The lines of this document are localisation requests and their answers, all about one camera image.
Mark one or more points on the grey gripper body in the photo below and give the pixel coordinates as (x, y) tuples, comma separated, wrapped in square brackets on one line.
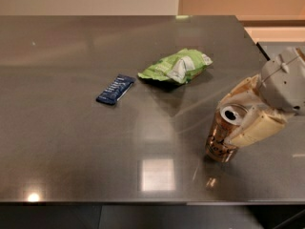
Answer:
[(283, 84)]

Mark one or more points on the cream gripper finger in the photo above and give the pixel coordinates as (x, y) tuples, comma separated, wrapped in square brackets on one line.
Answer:
[(244, 94), (257, 125)]

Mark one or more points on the orange soda can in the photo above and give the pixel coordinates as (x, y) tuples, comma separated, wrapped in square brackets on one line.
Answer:
[(226, 119)]

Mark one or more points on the blue rxbar blueberry wrapper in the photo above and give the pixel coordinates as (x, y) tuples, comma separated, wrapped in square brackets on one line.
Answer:
[(116, 90)]

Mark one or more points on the grey side counter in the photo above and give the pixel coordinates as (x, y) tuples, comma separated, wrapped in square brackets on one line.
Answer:
[(271, 49)]

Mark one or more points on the green chip bag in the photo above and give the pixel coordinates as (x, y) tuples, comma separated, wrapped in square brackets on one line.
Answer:
[(178, 68)]

